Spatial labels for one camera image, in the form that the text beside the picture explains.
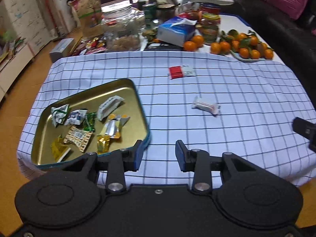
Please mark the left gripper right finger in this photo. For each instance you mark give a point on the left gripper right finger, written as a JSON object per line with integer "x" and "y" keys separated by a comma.
{"x": 198, "y": 162}

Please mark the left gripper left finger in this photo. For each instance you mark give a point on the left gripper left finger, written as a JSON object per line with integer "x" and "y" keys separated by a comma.
{"x": 119, "y": 162}

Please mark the gold brown patterned packet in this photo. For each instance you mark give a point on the gold brown patterned packet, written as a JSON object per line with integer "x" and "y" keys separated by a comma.
{"x": 80, "y": 138}

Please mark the green foil candy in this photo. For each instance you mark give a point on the green foil candy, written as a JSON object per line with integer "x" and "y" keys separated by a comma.
{"x": 89, "y": 122}

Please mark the grey white sesame cake packet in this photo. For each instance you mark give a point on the grey white sesame cake packet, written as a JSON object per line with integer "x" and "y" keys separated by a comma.
{"x": 107, "y": 107}

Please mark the white hawthorn snack packet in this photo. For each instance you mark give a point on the white hawthorn snack packet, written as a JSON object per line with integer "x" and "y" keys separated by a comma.
{"x": 206, "y": 105}

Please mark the yellow green snack packet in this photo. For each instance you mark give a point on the yellow green snack packet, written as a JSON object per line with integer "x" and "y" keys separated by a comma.
{"x": 59, "y": 149}

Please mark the green white snack packet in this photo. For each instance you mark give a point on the green white snack packet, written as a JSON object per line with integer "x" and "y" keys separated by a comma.
{"x": 58, "y": 115}

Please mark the red white snack packet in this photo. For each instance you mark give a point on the red white snack packet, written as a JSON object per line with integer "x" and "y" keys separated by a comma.
{"x": 181, "y": 71}

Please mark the gold candy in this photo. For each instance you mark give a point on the gold candy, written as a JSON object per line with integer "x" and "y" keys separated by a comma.
{"x": 103, "y": 143}

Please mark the silver orange wrapper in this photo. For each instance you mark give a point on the silver orange wrapper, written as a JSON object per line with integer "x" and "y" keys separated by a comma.
{"x": 114, "y": 125}

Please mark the gold tin tray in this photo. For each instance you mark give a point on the gold tin tray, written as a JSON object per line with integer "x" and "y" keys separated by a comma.
{"x": 135, "y": 129}

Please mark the blue checked tablecloth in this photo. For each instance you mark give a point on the blue checked tablecloth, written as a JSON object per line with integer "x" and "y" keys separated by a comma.
{"x": 258, "y": 104}

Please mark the blue white snack packet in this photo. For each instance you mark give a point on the blue white snack packet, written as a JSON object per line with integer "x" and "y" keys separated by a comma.
{"x": 76, "y": 117}

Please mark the mandarin pile with leaves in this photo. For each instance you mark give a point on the mandarin pile with leaves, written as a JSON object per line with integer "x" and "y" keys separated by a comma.
{"x": 246, "y": 44}

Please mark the light blue fruit plate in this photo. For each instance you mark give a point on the light blue fruit plate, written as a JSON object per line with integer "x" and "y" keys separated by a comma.
{"x": 247, "y": 60}

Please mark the loose mandarin by plate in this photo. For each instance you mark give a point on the loose mandarin by plate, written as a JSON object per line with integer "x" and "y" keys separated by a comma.
{"x": 215, "y": 48}

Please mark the loose mandarin left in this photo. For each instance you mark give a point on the loose mandarin left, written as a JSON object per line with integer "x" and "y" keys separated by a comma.
{"x": 190, "y": 46}

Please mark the black flat package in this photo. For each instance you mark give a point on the black flat package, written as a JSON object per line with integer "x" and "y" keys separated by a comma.
{"x": 162, "y": 47}

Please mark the loose mandarin behind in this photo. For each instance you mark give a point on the loose mandarin behind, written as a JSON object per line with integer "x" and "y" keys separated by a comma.
{"x": 198, "y": 40}

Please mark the blue tissue pack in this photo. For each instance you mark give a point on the blue tissue pack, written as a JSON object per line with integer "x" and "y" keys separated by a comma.
{"x": 176, "y": 31}

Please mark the clear jar with cookies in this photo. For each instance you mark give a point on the clear jar with cookies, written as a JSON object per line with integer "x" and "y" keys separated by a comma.
{"x": 123, "y": 25}

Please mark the glass jar yellow lid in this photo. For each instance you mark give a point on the glass jar yellow lid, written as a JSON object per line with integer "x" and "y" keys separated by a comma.
{"x": 210, "y": 24}

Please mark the floral gift bag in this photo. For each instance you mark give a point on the floral gift bag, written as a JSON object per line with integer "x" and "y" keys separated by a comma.
{"x": 90, "y": 17}

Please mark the white cabinet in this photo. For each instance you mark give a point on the white cabinet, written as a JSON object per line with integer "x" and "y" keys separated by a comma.
{"x": 23, "y": 19}

